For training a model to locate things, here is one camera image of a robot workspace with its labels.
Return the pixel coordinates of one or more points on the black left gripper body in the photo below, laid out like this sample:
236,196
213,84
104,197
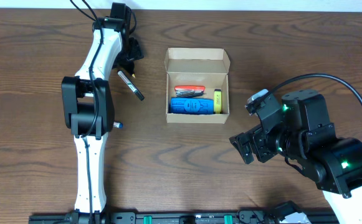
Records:
123,56

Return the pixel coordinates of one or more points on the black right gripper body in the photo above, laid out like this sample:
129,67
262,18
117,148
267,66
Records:
268,145

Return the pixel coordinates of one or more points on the black teardrop glue bottle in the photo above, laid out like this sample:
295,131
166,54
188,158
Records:
129,68

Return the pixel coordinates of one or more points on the yellow black highlighter marker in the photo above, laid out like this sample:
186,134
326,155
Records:
217,101

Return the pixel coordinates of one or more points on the blue plastic tool holder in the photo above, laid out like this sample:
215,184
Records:
191,106

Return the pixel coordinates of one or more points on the brown cardboard box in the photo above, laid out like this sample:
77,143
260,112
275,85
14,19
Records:
202,67

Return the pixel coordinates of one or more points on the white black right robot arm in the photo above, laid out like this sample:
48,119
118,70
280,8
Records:
298,128

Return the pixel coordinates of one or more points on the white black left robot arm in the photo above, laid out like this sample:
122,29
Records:
89,110

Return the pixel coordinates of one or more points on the black white marker pen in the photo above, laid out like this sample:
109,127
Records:
132,87

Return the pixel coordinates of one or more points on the blue white marker pen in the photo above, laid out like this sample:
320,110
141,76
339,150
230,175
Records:
117,125

